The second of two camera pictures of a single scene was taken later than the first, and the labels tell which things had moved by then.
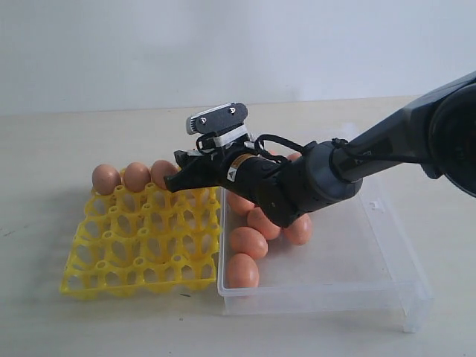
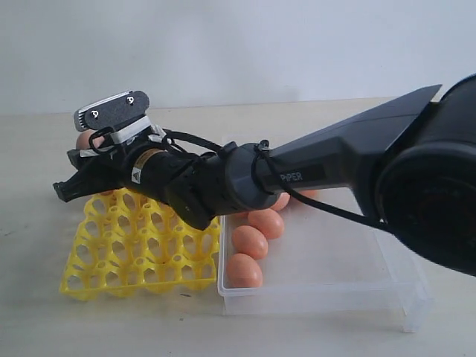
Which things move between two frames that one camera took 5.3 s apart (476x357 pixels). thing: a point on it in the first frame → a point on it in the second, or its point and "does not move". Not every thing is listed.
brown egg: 242,271 does not move
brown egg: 300,232 → 83,140
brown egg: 248,240 does not move
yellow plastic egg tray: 129,245 does not move
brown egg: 256,219 does not move
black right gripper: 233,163 → 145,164
